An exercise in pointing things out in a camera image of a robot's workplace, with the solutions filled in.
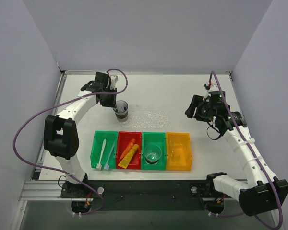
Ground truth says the purple cable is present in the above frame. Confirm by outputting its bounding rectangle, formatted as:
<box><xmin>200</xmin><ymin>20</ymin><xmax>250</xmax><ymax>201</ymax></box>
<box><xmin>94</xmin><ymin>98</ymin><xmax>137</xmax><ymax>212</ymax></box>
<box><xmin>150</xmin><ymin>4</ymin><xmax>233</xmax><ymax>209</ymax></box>
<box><xmin>13</xmin><ymin>68</ymin><xmax>128</xmax><ymax>215</ymax></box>
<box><xmin>205</xmin><ymin>70</ymin><xmax>284</xmax><ymax>230</ymax></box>

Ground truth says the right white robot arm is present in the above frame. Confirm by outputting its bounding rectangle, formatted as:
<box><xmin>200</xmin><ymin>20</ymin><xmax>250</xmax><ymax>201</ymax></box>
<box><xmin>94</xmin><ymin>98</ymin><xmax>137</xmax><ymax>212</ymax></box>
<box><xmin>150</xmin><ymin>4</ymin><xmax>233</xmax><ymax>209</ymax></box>
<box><xmin>185</xmin><ymin>83</ymin><xmax>288</xmax><ymax>216</ymax></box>

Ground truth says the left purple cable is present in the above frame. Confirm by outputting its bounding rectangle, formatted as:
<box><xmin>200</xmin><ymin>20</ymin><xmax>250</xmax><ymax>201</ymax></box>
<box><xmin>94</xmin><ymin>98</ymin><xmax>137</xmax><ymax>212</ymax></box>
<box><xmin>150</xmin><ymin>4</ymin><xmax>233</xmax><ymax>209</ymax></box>
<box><xmin>13</xmin><ymin>68</ymin><xmax>128</xmax><ymax>215</ymax></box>

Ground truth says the clear textured oval tray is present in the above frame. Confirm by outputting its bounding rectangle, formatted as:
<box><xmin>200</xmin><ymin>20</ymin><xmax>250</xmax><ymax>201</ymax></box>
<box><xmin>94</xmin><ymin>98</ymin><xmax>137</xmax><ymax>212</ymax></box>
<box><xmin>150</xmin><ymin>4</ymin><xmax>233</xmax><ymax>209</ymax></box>
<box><xmin>118</xmin><ymin>110</ymin><xmax>170</xmax><ymax>129</ymax></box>

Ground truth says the right green bin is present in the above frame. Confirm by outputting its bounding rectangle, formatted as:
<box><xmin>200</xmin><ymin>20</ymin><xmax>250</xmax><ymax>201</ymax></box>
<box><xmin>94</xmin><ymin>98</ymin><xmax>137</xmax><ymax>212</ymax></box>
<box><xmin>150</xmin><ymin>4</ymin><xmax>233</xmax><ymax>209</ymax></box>
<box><xmin>141</xmin><ymin>132</ymin><xmax>167</xmax><ymax>171</ymax></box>

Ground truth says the left green bin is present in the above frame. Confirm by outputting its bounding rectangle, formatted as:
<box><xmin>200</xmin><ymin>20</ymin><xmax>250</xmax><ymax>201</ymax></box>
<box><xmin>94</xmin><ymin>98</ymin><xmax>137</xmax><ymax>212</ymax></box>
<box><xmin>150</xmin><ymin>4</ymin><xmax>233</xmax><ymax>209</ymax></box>
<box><xmin>90</xmin><ymin>131</ymin><xmax>118</xmax><ymax>169</ymax></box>

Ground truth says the green bin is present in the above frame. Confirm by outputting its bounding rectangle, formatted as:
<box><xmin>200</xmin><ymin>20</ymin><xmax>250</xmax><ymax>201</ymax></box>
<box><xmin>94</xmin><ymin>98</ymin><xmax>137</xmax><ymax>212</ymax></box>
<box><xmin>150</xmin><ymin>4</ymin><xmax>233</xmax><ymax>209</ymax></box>
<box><xmin>141</xmin><ymin>132</ymin><xmax>167</xmax><ymax>171</ymax></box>
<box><xmin>90</xmin><ymin>131</ymin><xmax>118</xmax><ymax>169</ymax></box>

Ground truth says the orange toothpaste tube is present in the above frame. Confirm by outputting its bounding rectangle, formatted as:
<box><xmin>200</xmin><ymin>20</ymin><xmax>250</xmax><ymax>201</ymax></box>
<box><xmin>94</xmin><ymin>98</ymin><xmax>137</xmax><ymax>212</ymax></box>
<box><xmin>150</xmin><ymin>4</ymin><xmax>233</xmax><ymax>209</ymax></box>
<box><xmin>119</xmin><ymin>138</ymin><xmax>136</xmax><ymax>161</ymax></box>

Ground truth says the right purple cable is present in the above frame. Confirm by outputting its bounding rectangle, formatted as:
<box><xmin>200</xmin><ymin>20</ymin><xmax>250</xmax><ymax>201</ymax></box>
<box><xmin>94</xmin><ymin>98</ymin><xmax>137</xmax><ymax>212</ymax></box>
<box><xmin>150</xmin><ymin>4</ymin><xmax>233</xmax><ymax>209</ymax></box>
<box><xmin>205</xmin><ymin>70</ymin><xmax>284</xmax><ymax>230</ymax></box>

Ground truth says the clear textured holder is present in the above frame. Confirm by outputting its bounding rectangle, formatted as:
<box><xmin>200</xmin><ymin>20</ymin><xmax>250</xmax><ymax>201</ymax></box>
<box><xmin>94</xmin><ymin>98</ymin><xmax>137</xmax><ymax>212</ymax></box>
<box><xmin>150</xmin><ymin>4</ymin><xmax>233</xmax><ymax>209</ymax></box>
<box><xmin>169</xmin><ymin>140</ymin><xmax>182</xmax><ymax>163</ymax></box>

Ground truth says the dark smoky plastic cup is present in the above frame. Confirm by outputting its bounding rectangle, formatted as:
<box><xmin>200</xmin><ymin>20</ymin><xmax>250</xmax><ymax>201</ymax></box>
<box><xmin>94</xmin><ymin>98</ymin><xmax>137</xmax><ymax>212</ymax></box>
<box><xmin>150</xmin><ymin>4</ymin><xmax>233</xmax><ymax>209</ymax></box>
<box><xmin>113</xmin><ymin>100</ymin><xmax>129</xmax><ymax>122</ymax></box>

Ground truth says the yellow toothpaste tube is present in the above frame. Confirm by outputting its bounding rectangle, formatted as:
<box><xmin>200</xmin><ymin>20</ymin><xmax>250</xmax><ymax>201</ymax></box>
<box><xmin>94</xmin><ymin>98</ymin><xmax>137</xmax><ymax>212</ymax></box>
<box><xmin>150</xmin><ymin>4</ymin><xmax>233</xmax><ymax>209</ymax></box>
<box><xmin>117</xmin><ymin>144</ymin><xmax>140</xmax><ymax>169</ymax></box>

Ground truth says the clear plastic cup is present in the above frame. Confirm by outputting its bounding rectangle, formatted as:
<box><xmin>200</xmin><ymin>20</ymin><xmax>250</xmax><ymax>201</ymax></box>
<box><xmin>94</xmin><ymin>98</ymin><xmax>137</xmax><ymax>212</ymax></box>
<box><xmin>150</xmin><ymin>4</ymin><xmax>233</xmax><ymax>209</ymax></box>
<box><xmin>144</xmin><ymin>144</ymin><xmax>162</xmax><ymax>164</ymax></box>

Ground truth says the light blue toothbrush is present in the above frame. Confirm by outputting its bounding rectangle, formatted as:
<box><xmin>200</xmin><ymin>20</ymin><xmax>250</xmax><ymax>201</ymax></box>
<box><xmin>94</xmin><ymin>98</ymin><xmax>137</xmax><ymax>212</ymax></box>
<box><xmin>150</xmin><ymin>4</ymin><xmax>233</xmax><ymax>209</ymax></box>
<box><xmin>103</xmin><ymin>142</ymin><xmax>115</xmax><ymax>171</ymax></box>

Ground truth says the white toothbrush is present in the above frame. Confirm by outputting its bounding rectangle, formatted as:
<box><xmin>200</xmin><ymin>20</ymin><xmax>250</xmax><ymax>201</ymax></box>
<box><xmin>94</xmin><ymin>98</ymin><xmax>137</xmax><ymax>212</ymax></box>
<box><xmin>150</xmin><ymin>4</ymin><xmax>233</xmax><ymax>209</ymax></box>
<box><xmin>96</xmin><ymin>139</ymin><xmax>107</xmax><ymax>170</ymax></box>

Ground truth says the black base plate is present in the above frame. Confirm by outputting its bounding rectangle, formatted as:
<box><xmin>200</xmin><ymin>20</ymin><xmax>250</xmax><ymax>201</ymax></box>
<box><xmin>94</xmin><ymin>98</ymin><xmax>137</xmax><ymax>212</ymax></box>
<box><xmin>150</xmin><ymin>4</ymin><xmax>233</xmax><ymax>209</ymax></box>
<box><xmin>60</xmin><ymin>180</ymin><xmax>227</xmax><ymax>213</ymax></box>

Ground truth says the yellow bin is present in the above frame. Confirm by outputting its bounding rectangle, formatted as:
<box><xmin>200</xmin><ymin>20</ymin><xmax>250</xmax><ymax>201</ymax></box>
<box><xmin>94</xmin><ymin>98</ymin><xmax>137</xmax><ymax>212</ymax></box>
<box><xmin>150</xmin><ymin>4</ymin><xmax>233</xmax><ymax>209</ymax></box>
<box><xmin>166</xmin><ymin>132</ymin><xmax>192</xmax><ymax>171</ymax></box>

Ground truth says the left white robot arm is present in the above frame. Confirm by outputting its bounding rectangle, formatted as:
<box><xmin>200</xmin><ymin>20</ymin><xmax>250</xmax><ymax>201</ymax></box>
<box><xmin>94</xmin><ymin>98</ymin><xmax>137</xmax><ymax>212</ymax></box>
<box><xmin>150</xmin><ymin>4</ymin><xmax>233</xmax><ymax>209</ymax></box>
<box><xmin>44</xmin><ymin>72</ymin><xmax>118</xmax><ymax>197</ymax></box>

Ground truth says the red bin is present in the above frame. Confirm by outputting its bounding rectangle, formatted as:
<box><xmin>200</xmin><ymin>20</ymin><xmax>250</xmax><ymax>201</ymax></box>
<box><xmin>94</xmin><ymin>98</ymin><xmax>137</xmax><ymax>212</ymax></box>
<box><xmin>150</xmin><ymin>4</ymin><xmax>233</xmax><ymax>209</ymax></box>
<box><xmin>116</xmin><ymin>131</ymin><xmax>142</xmax><ymax>170</ymax></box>

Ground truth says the aluminium frame rail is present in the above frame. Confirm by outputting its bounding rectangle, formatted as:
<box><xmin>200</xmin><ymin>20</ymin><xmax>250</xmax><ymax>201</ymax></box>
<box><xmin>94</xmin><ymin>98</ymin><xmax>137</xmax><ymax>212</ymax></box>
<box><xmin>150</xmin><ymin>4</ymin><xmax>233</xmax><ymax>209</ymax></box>
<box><xmin>19</xmin><ymin>179</ymin><xmax>278</xmax><ymax>201</ymax></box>

